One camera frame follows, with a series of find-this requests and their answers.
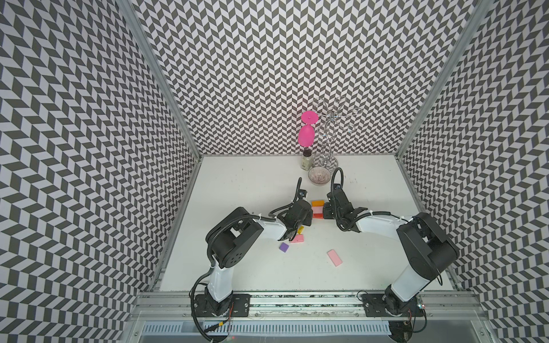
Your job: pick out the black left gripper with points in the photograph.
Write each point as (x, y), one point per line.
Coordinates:
(309, 219)

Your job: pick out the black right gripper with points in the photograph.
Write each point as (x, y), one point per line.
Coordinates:
(335, 208)

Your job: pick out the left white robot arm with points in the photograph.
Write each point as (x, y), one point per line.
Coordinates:
(228, 243)

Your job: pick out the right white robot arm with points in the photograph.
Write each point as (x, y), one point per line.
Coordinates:
(429, 250)

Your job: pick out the pink rectangular wood block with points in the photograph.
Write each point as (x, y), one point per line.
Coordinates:
(298, 239)

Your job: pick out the striped ceramic bowl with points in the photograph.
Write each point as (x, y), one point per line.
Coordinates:
(319, 176)

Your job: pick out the purple wood cube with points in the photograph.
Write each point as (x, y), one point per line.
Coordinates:
(284, 247)

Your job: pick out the glass spice jar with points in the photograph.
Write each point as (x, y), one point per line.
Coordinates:
(307, 159)

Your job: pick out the pink lamp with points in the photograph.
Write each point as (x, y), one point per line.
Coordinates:
(306, 134)

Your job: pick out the chrome wire stand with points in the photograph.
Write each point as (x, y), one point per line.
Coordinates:
(332, 117)

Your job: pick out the metal base rail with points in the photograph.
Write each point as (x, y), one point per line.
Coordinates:
(436, 316)

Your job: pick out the right corner metal post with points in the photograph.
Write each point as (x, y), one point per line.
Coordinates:
(470, 29)

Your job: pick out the corner metal post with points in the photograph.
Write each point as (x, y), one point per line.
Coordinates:
(136, 28)
(470, 29)

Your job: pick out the left corner metal post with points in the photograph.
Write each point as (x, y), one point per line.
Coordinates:
(136, 28)

